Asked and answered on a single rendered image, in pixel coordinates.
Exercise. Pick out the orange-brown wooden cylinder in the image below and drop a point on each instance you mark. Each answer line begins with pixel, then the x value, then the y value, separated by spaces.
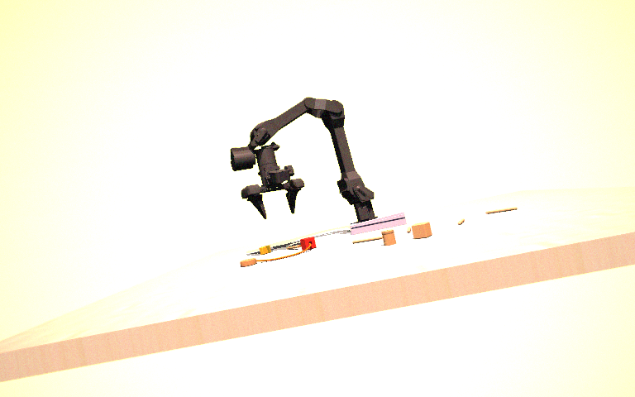
pixel 388 237

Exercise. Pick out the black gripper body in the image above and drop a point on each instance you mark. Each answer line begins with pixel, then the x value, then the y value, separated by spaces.
pixel 255 189

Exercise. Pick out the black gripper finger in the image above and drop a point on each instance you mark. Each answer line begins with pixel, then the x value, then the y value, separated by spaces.
pixel 291 197
pixel 257 201

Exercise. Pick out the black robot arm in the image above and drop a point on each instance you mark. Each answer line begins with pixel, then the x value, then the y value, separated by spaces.
pixel 351 185

